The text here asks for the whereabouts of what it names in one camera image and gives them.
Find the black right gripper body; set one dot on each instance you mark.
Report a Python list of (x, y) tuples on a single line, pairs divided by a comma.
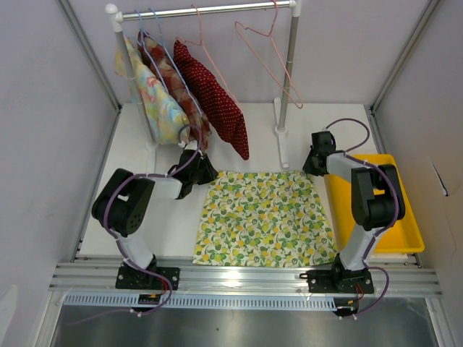
[(309, 165)]

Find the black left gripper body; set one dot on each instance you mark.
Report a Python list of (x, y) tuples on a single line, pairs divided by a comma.
[(204, 174)]

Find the lemon print skirt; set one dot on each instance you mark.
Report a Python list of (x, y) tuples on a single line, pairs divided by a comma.
[(264, 220)]

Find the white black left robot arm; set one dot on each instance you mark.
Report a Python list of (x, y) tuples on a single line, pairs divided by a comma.
[(123, 202)]

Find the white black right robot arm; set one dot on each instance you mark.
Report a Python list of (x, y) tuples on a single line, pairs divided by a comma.
[(376, 196)]

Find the red polka dot skirt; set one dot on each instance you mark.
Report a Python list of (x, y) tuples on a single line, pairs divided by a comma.
[(222, 112)]

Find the pastel floral skirt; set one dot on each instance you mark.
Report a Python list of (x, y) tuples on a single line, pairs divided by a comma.
[(166, 117)]

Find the red plaid skirt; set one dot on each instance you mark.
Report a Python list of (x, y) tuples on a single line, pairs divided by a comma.
[(175, 87)]

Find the yellow plastic tray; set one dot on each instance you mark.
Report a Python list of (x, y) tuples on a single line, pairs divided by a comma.
[(404, 237)]

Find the blue wire hanger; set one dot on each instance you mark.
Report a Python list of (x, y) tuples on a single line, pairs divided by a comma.
[(142, 42), (173, 63)]

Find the aluminium mounting rail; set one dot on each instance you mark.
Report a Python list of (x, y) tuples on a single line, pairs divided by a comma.
[(99, 274)]

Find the white slotted cable duct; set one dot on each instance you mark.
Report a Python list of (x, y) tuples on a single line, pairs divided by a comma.
[(196, 301)]

